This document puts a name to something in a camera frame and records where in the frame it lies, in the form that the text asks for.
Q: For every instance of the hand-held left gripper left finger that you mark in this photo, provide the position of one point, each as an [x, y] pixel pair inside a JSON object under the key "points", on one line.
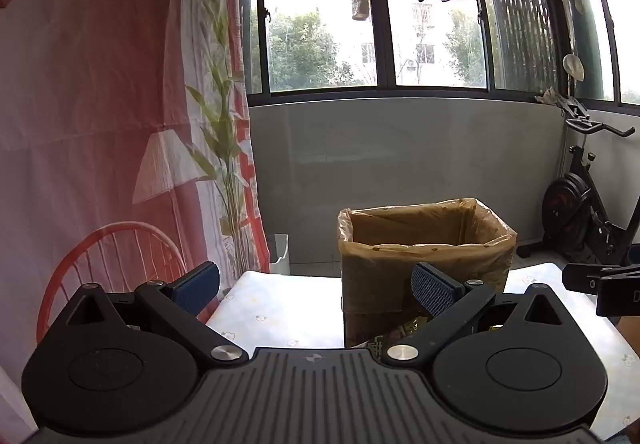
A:
{"points": [[200, 286]]}

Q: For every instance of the pink printed curtain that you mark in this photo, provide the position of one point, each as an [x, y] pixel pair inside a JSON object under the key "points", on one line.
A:
{"points": [[100, 74]]}

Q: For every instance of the black exercise bike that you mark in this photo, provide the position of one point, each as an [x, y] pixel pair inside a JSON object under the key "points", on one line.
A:
{"points": [[575, 209]]}

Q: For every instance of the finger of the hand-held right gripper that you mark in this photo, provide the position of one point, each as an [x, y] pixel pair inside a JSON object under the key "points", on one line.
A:
{"points": [[580, 276], [634, 255]]}

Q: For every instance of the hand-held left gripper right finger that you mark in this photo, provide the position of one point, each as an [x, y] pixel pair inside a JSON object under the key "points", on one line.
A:
{"points": [[435, 291]]}

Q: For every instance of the white hanging bag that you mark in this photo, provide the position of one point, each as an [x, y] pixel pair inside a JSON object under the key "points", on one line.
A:
{"points": [[574, 67]]}

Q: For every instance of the brown cardboard box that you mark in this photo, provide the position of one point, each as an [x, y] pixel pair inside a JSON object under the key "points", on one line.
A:
{"points": [[380, 289]]}

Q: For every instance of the beige hanging sock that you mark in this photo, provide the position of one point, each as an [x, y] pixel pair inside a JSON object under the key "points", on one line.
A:
{"points": [[360, 4]]}

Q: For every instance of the white waste bin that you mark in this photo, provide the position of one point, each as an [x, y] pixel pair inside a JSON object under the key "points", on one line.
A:
{"points": [[279, 254]]}

